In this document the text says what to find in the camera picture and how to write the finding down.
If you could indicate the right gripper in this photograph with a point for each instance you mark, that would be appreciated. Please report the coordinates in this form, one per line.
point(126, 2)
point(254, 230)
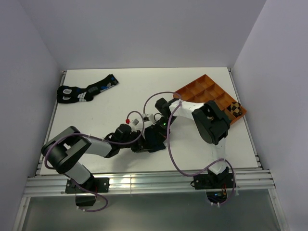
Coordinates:
point(165, 133)

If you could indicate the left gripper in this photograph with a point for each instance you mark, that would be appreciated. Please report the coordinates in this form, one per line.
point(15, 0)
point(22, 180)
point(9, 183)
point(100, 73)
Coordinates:
point(140, 145)

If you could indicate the dark navy sock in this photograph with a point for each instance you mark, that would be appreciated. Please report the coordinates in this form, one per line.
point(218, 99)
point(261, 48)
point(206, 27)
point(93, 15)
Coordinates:
point(154, 141)

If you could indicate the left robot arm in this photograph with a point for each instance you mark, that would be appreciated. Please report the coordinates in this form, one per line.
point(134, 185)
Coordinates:
point(64, 151)

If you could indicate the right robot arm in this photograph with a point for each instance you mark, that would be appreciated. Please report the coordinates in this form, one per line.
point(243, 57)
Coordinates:
point(212, 124)

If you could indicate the orange compartment tray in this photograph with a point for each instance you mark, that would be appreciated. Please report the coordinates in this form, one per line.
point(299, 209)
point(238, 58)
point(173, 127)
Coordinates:
point(205, 89)

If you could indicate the rolled argyle sock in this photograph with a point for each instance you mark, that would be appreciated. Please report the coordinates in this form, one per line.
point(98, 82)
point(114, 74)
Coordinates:
point(235, 109)

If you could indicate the black sport sock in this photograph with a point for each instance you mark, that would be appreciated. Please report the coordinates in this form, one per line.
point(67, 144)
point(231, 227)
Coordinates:
point(67, 94)

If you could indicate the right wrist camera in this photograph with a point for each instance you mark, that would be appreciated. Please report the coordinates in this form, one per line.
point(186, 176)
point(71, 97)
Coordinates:
point(148, 118)

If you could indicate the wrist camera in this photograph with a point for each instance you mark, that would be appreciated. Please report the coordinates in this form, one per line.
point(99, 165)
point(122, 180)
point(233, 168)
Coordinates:
point(135, 124)
point(148, 118)

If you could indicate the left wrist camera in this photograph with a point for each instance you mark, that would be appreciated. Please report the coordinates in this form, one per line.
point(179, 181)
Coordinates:
point(135, 124)

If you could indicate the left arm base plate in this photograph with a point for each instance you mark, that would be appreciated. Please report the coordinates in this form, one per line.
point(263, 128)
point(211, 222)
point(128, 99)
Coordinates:
point(98, 185)

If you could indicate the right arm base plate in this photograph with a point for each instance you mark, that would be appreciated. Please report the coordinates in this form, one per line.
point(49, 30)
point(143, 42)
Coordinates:
point(213, 181)

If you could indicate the aluminium rail frame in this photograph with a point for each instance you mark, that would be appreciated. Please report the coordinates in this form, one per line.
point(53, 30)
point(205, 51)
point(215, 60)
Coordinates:
point(150, 194)

